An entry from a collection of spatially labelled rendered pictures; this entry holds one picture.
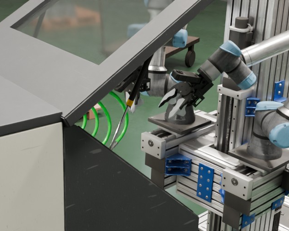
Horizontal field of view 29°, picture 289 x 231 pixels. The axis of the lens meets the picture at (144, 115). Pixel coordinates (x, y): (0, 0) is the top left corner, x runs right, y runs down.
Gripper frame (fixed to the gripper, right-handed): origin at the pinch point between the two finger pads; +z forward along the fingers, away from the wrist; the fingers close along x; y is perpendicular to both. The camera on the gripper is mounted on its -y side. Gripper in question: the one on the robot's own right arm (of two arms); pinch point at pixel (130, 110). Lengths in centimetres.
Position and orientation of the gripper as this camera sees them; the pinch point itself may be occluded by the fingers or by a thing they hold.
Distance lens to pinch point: 232.9
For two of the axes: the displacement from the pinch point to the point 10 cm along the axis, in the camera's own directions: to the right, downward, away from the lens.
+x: -6.3, -3.1, 7.1
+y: 7.7, -2.1, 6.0
